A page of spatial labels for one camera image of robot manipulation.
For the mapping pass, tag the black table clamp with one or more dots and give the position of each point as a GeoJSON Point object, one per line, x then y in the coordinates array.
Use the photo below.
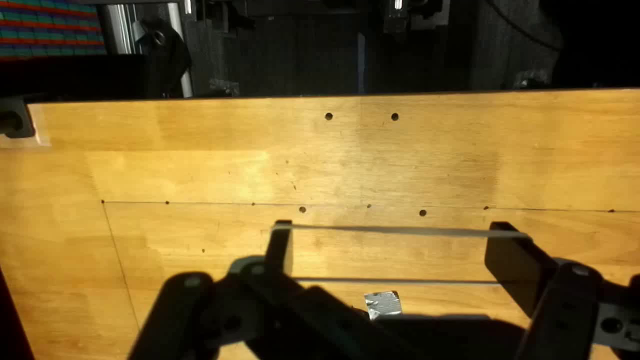
{"type": "Point", "coordinates": [15, 119]}

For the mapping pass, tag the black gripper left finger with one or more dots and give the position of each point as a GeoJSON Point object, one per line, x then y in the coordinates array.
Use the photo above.
{"type": "Point", "coordinates": [277, 250]}

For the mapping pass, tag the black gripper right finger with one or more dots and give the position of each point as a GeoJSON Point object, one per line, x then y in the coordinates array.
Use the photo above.
{"type": "Point", "coordinates": [518, 265]}

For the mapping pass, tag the colourful striped fabric panel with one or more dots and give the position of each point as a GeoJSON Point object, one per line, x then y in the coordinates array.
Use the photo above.
{"type": "Point", "coordinates": [37, 29]}

